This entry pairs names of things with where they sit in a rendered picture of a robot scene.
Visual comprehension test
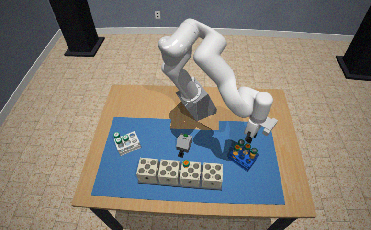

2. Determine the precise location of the blue table mat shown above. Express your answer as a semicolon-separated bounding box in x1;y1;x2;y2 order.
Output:
91;117;285;205

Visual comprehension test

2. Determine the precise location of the cream bucket adapter with round holes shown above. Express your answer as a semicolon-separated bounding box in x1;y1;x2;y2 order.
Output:
180;161;201;187
158;160;180;185

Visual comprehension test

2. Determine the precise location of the white tube rack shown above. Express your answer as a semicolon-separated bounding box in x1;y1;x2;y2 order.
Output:
115;132;141;156

